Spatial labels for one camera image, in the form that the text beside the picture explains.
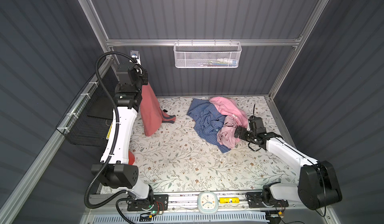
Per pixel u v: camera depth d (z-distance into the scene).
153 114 0.87
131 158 0.88
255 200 0.74
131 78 0.50
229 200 0.73
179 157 0.89
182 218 0.77
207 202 0.71
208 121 0.96
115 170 0.41
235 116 0.91
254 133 0.68
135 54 0.57
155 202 0.72
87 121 0.72
